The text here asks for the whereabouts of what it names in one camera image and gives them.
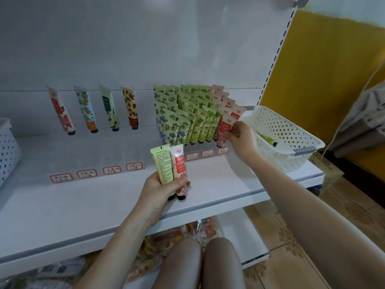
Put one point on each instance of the person's leg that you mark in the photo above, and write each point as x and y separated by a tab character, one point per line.
224	268
178	268

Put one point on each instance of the white metal shelf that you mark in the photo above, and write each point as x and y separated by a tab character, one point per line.
78	207

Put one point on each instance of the row of hand cream tubes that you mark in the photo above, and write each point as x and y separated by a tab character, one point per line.
129	105

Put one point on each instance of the person's right forearm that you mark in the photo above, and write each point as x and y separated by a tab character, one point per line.
319	219

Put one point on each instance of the person's left forearm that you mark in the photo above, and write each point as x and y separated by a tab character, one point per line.
120	252

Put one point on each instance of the pile of snack packets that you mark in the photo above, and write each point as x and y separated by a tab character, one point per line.
162	243

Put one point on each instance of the person's left hand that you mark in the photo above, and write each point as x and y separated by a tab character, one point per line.
155	201

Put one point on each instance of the small brown cardboard box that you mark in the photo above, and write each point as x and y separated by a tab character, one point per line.
326	170

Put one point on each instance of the person's right leg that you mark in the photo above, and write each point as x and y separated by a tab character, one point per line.
224	268

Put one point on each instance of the pale green hand cream tube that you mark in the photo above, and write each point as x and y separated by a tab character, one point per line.
162	162

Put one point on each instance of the pile of green hand cream tubes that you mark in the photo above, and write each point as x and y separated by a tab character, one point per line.
268	139

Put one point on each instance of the person's right hand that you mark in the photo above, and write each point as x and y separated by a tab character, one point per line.
245	144

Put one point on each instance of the person's left leg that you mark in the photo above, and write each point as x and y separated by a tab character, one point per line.
178	268

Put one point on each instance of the clear divider tray with labels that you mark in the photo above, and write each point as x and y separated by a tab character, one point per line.
61	178

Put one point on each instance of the white perforated plastic basket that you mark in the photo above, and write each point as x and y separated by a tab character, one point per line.
9	153
295	132

